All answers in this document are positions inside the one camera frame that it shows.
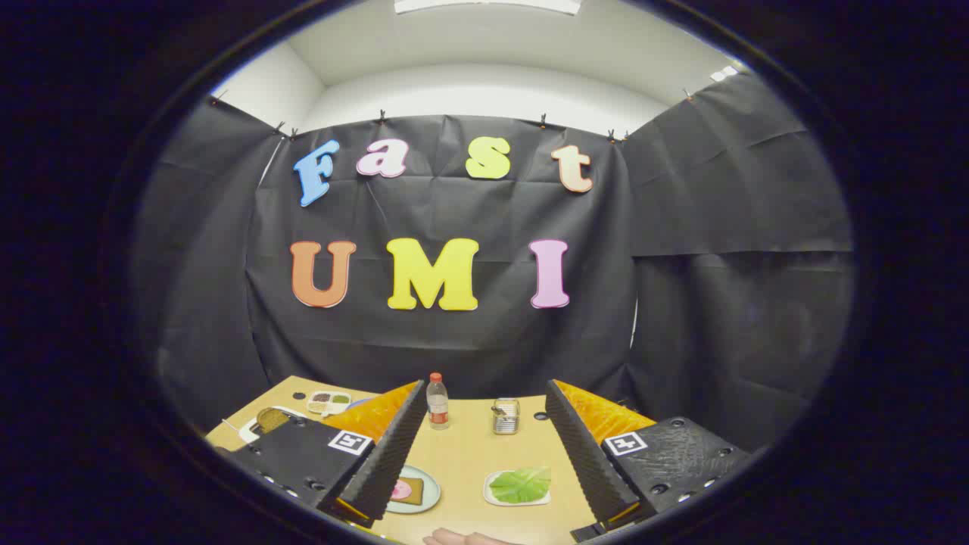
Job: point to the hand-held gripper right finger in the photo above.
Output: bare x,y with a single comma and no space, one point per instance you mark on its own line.
587,462

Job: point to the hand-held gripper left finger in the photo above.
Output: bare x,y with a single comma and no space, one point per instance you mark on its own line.
394,454

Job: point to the green lettuce leaf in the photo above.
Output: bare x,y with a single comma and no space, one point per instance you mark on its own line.
521,484

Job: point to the toasted brown bread slice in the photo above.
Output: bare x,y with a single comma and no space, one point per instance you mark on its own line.
272,419

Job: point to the pink ham slice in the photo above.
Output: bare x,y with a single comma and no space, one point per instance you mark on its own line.
401,490

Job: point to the pale green round plate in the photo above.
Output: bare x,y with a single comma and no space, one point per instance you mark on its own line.
430,492

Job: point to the clear plastic water bottle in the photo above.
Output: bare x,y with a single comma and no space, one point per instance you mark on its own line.
437,405

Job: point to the white divided seasoning tray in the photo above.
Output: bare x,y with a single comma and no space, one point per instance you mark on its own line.
328,402

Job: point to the white square plate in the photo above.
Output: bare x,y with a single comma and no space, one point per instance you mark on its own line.
492,496

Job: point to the white toaster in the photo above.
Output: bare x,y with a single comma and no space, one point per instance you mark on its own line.
248,431

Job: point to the small ceiling light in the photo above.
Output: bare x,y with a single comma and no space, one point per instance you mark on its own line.
724,73

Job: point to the long ceiling light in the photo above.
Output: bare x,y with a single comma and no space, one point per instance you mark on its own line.
484,5

